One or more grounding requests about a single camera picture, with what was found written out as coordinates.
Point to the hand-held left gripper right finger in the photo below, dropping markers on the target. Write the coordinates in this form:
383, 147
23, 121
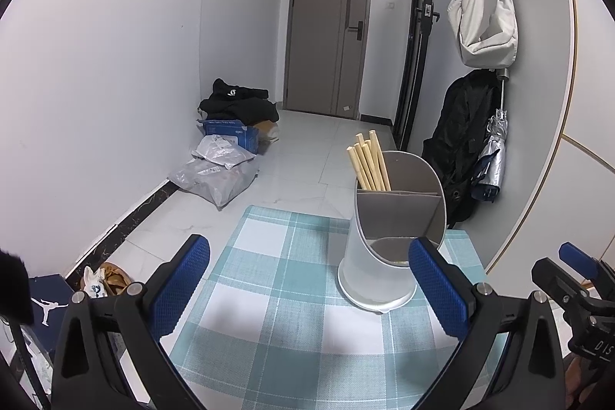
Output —
439, 290

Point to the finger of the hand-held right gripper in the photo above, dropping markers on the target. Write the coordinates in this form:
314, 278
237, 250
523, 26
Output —
559, 282
574, 254

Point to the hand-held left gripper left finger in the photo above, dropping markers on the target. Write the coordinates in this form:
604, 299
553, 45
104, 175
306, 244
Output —
185, 285

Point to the white utensil holder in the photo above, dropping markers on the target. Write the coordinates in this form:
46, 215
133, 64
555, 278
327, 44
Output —
370, 266

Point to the bundle of wooden chopsticks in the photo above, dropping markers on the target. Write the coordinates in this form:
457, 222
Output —
370, 170

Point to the person's right hand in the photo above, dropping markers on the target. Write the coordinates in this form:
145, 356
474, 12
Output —
576, 379

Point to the brown suede shoe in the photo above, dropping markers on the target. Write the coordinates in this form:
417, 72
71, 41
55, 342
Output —
117, 280

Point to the white printed plastic bag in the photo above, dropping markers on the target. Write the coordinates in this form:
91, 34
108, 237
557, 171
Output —
95, 282

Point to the teal plaid placemat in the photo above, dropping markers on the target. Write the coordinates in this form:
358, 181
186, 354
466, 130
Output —
288, 294

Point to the large grey parcel bag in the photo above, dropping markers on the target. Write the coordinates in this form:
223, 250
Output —
216, 184

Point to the silver folded umbrella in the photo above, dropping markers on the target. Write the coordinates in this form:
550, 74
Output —
495, 155

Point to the dark blue shoe box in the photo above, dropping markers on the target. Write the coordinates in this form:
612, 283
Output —
48, 299

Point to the small grey parcel bag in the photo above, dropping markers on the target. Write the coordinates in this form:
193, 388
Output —
221, 150

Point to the black jacket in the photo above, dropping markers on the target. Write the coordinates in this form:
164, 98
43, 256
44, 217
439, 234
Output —
461, 141

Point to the blue cardboard box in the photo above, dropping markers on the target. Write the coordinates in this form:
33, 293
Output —
240, 134

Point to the brown cardboard box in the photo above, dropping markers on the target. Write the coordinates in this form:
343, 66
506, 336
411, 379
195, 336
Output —
268, 130

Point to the black clothing pile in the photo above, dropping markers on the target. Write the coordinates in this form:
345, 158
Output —
240, 105

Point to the black framed glass door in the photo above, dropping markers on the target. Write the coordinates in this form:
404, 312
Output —
415, 78

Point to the brown door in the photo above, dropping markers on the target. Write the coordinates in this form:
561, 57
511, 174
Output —
322, 30

